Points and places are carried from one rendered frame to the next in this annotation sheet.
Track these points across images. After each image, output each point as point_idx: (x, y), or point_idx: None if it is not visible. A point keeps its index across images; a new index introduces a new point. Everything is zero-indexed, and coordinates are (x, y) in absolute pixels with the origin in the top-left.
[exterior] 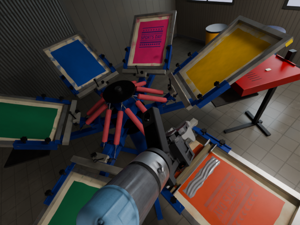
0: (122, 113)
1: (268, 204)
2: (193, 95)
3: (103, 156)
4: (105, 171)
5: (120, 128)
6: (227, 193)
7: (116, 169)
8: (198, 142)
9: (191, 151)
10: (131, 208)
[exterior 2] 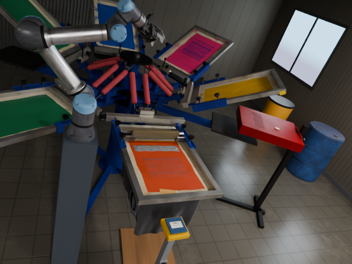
0: (126, 73)
1: (191, 183)
2: (195, 101)
3: None
4: None
5: (116, 83)
6: (166, 164)
7: None
8: None
9: (156, 37)
10: (133, 4)
